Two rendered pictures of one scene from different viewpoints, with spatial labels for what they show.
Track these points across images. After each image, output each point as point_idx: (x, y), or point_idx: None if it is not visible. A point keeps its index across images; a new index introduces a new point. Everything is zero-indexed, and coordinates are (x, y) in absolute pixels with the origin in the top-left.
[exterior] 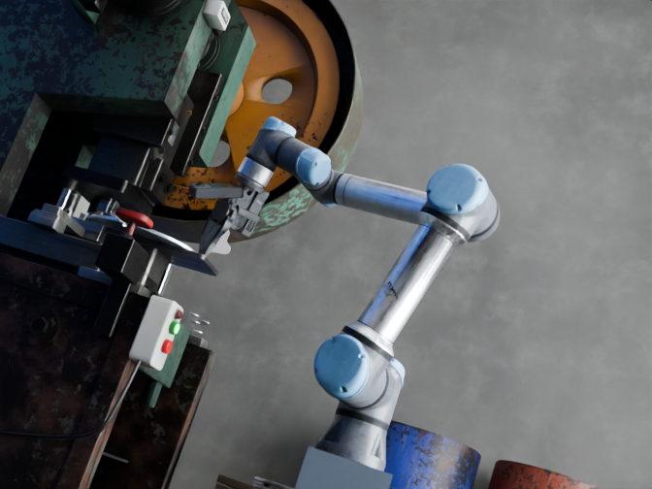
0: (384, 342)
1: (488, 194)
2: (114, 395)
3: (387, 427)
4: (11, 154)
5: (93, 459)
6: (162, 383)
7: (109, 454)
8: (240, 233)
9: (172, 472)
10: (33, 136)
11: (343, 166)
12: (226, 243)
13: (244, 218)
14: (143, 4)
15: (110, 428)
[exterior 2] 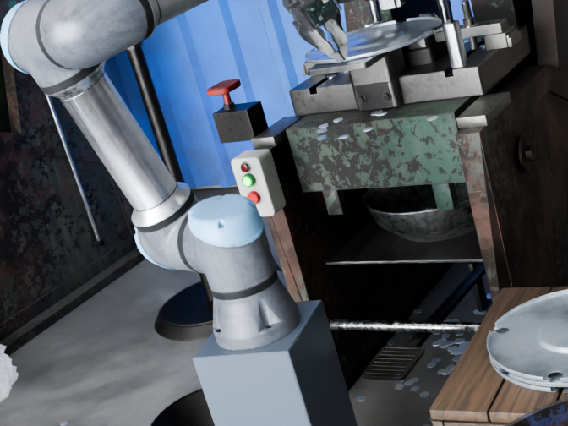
0: (133, 213)
1: (12, 37)
2: (273, 239)
3: (221, 295)
4: None
5: (294, 291)
6: (440, 183)
7: (443, 260)
8: (314, 29)
9: (504, 278)
10: None
11: None
12: (323, 41)
13: (303, 13)
14: None
15: (294, 264)
